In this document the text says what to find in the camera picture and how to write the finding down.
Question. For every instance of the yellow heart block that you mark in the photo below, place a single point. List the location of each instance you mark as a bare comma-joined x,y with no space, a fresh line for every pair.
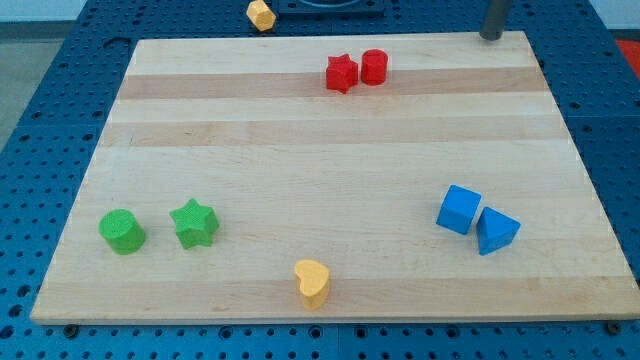
313,283

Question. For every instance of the green star block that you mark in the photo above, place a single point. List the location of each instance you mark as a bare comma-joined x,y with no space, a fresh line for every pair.
195,224

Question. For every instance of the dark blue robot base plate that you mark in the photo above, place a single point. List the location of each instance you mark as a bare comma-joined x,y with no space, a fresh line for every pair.
297,8

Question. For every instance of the red star block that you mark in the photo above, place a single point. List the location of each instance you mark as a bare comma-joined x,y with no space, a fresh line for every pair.
341,73

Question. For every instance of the wooden board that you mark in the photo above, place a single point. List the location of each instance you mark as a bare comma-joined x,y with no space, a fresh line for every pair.
355,181

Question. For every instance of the green cylinder block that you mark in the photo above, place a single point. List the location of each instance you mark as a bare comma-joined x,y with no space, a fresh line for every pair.
121,231

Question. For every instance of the blue cube block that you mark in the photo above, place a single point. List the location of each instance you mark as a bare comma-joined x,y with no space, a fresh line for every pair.
458,209

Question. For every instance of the yellow hexagon block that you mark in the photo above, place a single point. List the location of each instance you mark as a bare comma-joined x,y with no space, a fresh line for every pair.
260,15

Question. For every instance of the red cylinder block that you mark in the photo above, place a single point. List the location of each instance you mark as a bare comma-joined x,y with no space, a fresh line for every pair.
374,67

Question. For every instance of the blue triangular prism block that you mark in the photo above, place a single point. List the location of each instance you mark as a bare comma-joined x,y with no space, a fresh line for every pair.
495,230

